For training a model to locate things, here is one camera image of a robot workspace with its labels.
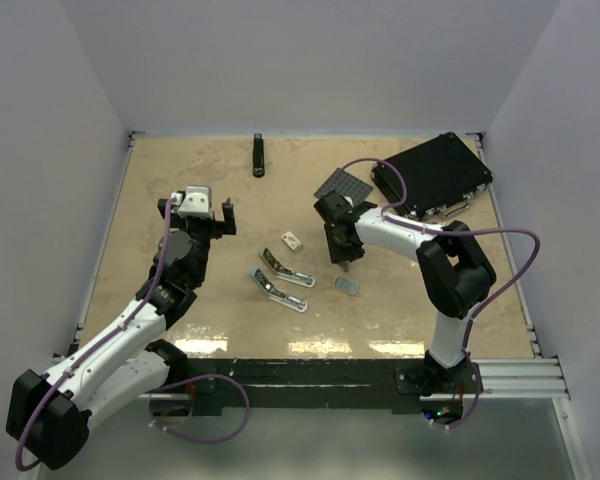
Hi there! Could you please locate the light blue stapler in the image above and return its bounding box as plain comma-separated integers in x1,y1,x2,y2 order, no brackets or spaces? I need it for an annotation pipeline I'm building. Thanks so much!
251,268,308,313

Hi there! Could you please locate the aluminium front rail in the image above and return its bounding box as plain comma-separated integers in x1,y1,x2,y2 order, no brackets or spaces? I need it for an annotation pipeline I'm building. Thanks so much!
43,355,571,400

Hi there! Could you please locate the grey staple tray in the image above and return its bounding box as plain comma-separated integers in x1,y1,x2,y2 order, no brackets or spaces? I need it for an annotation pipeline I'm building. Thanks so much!
334,277,359,295

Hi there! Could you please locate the grey lego baseplate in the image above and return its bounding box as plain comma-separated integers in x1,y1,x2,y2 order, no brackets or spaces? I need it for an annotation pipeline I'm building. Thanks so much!
313,168,373,206

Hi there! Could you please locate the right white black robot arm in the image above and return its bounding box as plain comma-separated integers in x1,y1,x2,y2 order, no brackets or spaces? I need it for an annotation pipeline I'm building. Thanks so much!
314,191,496,393

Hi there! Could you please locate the black stapler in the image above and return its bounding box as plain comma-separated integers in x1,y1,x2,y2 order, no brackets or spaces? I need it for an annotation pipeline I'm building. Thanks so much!
252,133,266,178

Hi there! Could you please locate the beige green stapler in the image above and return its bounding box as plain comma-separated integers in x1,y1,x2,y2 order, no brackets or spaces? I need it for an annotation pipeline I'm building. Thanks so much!
258,247,316,288

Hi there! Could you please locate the black carrying case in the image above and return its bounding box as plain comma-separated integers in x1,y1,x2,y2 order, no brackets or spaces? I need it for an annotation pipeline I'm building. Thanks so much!
371,132,493,221

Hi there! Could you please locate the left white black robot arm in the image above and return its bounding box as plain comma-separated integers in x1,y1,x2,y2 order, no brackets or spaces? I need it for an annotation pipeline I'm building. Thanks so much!
6,187,236,472

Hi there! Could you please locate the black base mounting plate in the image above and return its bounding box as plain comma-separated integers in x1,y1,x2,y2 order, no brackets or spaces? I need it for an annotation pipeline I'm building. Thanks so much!
164,358,483,416

